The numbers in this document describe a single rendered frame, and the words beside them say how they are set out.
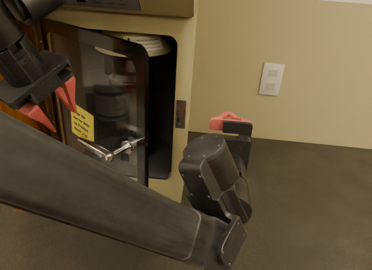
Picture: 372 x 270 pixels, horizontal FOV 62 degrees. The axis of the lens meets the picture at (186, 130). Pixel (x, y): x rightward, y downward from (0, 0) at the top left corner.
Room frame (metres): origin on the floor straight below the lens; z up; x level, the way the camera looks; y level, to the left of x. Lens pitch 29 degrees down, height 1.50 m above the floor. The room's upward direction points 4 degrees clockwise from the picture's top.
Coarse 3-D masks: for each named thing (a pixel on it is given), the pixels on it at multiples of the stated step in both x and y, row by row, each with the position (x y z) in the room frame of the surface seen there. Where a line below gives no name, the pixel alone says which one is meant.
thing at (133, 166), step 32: (64, 32) 0.57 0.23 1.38; (96, 32) 0.52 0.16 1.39; (96, 64) 0.52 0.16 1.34; (128, 64) 0.47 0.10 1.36; (96, 96) 0.52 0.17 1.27; (128, 96) 0.47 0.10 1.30; (64, 128) 0.60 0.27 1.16; (96, 128) 0.53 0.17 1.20; (128, 128) 0.47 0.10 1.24; (128, 160) 0.47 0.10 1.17
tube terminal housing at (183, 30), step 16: (48, 16) 0.64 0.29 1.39; (64, 16) 0.64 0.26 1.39; (80, 16) 0.64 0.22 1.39; (96, 16) 0.64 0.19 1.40; (112, 16) 0.64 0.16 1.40; (128, 16) 0.63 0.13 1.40; (144, 16) 0.63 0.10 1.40; (160, 16) 0.63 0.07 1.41; (144, 32) 0.63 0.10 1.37; (160, 32) 0.63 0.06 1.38; (176, 32) 0.63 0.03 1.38; (192, 32) 0.63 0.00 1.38; (192, 48) 0.64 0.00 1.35; (192, 64) 0.69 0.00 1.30; (176, 80) 0.63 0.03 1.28; (176, 96) 0.63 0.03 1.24; (176, 128) 0.63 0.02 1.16; (176, 144) 0.63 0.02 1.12; (176, 160) 0.63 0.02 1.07; (176, 176) 0.63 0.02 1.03; (160, 192) 0.63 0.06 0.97; (176, 192) 0.63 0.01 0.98
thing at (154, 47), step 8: (104, 32) 0.69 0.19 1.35; (112, 32) 0.67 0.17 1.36; (120, 32) 0.67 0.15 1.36; (128, 32) 0.67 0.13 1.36; (136, 40) 0.66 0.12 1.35; (144, 40) 0.67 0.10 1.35; (152, 40) 0.68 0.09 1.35; (160, 40) 0.69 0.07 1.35; (168, 40) 0.73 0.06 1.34; (152, 48) 0.67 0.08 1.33; (160, 48) 0.68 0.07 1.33; (168, 48) 0.71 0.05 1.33; (152, 56) 0.66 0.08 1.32
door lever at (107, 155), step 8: (80, 144) 0.48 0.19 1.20; (88, 144) 0.46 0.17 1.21; (96, 144) 0.46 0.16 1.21; (128, 144) 0.47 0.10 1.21; (96, 152) 0.45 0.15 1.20; (104, 152) 0.44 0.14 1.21; (112, 152) 0.44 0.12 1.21; (120, 152) 0.45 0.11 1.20; (128, 152) 0.47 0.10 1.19; (104, 160) 0.43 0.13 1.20
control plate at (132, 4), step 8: (72, 0) 0.60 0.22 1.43; (88, 0) 0.59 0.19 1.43; (96, 0) 0.59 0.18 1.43; (104, 0) 0.59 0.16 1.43; (112, 0) 0.59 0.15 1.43; (128, 0) 0.58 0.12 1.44; (136, 0) 0.58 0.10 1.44; (112, 8) 0.60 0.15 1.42; (120, 8) 0.60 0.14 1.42; (128, 8) 0.60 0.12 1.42; (136, 8) 0.60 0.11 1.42
